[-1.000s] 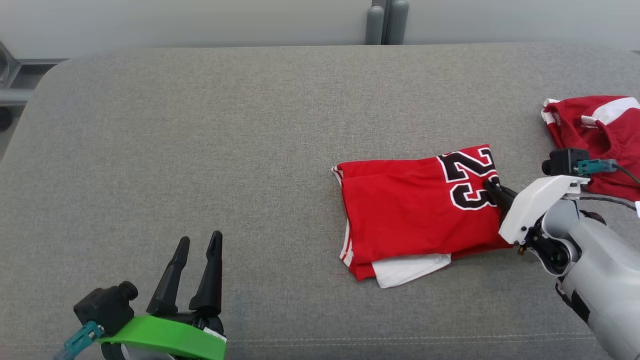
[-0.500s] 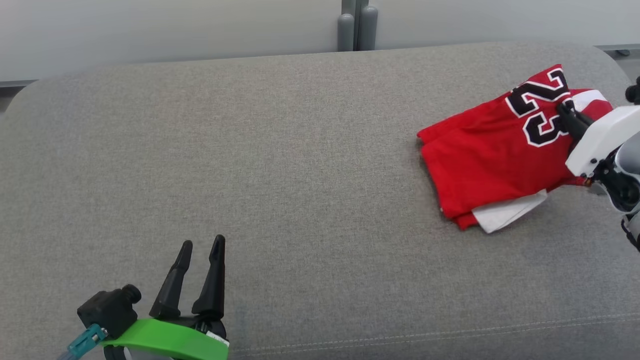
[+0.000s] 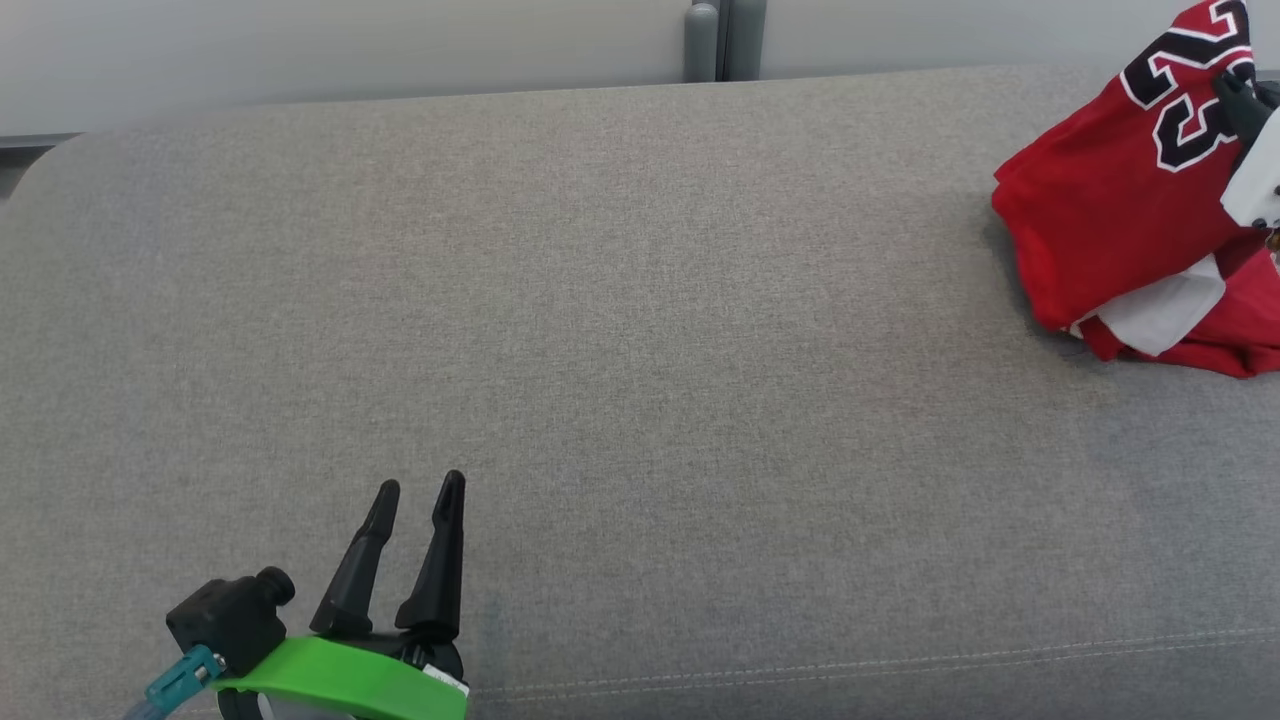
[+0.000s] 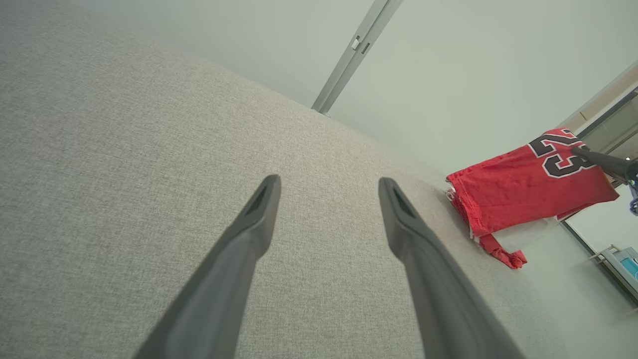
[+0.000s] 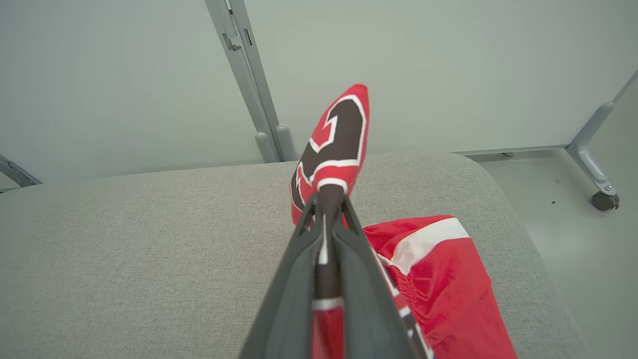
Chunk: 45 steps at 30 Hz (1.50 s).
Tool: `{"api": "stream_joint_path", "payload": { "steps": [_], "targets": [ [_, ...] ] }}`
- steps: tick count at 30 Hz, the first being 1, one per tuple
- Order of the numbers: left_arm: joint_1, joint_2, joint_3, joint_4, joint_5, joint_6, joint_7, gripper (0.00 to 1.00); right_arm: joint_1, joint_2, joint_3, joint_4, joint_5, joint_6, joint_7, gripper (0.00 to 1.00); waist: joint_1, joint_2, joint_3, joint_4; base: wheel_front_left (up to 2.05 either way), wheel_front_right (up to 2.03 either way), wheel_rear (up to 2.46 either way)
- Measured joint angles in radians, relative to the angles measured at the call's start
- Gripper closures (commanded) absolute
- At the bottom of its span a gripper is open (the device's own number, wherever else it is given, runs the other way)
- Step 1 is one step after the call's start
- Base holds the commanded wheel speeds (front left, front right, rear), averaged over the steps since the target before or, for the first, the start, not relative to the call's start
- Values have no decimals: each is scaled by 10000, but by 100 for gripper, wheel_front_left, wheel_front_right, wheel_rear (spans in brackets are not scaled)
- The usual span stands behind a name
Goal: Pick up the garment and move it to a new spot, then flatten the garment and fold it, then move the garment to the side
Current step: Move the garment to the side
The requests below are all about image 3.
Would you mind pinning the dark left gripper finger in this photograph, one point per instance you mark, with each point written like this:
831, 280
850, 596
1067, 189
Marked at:
440, 570
360, 570

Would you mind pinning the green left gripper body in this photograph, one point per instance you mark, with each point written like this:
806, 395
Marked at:
340, 675

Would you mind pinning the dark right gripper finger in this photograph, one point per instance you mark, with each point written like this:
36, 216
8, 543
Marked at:
1271, 95
1242, 110

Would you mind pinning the grey fabric covered table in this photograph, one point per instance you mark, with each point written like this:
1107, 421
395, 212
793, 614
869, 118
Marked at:
650, 350

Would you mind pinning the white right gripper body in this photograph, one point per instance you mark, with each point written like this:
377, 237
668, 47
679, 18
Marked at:
1262, 180

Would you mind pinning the red and white shorts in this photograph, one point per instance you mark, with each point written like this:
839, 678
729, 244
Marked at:
1230, 330

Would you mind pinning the red white number jersey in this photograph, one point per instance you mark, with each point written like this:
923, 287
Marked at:
1110, 200

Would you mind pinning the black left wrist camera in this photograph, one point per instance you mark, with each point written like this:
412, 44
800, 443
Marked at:
225, 615

